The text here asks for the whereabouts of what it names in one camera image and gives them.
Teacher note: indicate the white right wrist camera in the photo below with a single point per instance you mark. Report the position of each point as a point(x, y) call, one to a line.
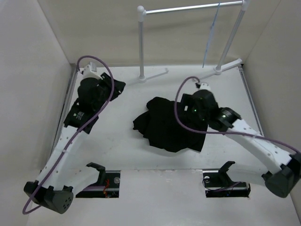
point(202, 85)

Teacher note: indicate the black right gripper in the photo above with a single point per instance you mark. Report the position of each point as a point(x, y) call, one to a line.
point(188, 100)

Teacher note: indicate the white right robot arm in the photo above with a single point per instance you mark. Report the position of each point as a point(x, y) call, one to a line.
point(281, 170)

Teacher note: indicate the black trousers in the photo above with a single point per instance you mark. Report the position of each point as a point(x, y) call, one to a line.
point(162, 130)

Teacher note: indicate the white clothes rack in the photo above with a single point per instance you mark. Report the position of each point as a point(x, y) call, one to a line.
point(155, 35)

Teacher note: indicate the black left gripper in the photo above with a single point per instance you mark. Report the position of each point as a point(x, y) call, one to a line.
point(118, 88)

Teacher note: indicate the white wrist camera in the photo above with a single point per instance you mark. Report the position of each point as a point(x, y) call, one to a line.
point(90, 71)
point(202, 85)

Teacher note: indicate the translucent blue clothes hanger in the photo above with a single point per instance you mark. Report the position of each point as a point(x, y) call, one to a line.
point(211, 34)

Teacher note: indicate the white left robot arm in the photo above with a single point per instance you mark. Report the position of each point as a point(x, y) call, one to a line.
point(57, 184)

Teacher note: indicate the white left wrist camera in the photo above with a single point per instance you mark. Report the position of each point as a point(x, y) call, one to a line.
point(90, 71)

